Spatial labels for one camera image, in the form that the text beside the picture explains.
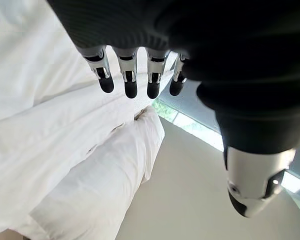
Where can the white bed sheet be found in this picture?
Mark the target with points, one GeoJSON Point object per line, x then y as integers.
{"type": "Point", "coordinates": [52, 130]}

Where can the white pillow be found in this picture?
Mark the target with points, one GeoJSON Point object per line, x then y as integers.
{"type": "Point", "coordinates": [107, 175]}

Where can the white duvet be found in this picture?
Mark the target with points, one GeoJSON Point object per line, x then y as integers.
{"type": "Point", "coordinates": [27, 55]}

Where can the window with grey frame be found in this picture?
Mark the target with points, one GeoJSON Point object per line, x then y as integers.
{"type": "Point", "coordinates": [202, 112]}

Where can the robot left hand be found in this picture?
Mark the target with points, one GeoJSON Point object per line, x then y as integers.
{"type": "Point", "coordinates": [215, 37]}

